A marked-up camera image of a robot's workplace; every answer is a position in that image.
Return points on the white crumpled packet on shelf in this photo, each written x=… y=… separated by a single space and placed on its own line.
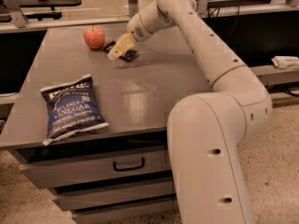
x=286 y=62

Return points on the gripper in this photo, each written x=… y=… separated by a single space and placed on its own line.
x=136 y=29

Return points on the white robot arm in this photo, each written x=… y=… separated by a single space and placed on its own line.
x=204 y=130

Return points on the red apple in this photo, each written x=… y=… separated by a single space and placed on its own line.
x=94 y=37

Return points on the grey drawer cabinet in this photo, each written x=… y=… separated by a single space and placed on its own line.
x=134 y=98

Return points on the black rxbar chocolate bar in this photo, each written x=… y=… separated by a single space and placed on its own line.
x=127 y=56

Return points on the grey low shelf rail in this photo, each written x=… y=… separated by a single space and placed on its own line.
x=269 y=75

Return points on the blue salt vinegar chip bag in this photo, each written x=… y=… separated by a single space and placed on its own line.
x=72 y=109

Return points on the black drawer handle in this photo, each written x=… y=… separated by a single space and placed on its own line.
x=128 y=166

